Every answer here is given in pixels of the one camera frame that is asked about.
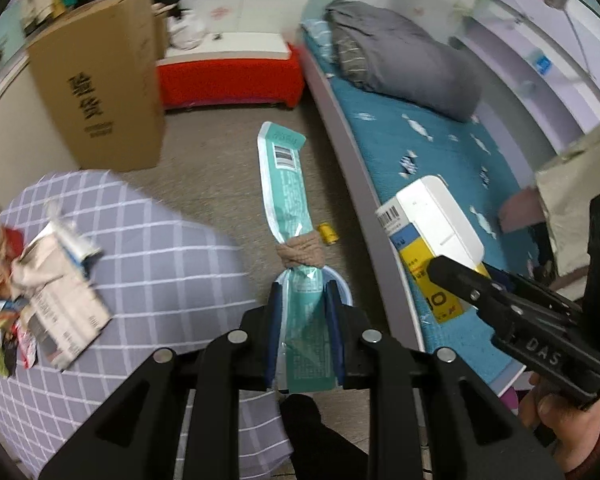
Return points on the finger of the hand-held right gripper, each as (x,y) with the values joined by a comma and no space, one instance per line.
(460,282)
(525,285)

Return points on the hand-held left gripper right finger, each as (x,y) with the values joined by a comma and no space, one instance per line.
(332,330)

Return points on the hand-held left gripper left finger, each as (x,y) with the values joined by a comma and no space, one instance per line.
(276,330)

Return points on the white plastic bin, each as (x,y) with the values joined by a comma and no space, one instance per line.
(342,285)

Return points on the white box with yellow label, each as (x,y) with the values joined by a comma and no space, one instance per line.
(435,215)

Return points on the beige cloth band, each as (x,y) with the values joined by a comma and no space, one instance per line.
(300,252)

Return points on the teal plastic wrapper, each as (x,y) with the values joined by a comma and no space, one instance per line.
(290,200)

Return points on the person's right hand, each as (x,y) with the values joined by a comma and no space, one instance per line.
(575,430)

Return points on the pink cloth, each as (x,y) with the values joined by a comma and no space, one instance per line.
(522,210)

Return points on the small yellow can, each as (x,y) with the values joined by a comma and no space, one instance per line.
(328,234)

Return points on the beige bag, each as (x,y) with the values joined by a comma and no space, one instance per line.
(575,195)

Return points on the checked grey tablecloth table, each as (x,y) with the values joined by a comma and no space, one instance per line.
(170,270)

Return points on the bed with teal sheet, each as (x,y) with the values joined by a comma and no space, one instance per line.
(430,145)

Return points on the grey quilt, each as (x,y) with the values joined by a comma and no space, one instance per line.
(405,60)

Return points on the red storage box white lid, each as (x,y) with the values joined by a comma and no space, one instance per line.
(230,75)

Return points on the large cardboard box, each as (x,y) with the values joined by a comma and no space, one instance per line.
(100,75)

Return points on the white plastic bag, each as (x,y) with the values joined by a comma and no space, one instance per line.
(185,30)

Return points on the beige cabinet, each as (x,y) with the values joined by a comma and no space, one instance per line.
(10,150)

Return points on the grey bed frame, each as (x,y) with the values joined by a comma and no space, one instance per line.
(350,150)

